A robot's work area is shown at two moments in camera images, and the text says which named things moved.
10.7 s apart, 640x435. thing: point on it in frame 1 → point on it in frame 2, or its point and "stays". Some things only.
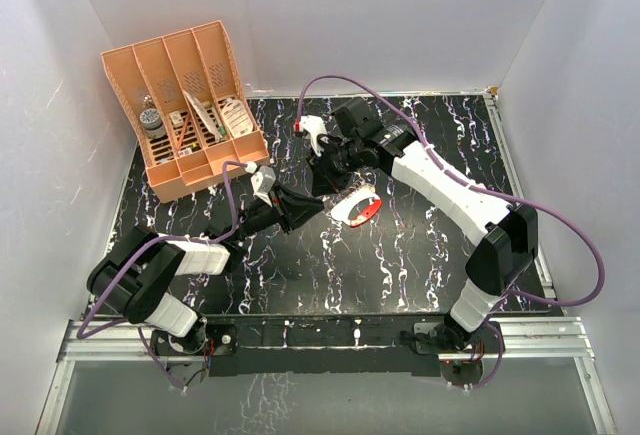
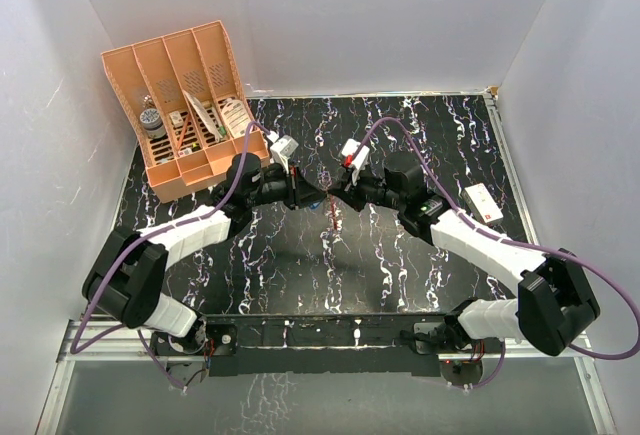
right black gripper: (324, 182) → (349, 191)
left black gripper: (293, 209) → (300, 193)
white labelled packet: (237, 118) stays
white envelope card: (206, 114) stays
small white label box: (176, 119) stays
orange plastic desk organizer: (184, 100) stays
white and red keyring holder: (358, 208) → (333, 213)
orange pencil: (182, 137) stays
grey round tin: (153, 123) stays
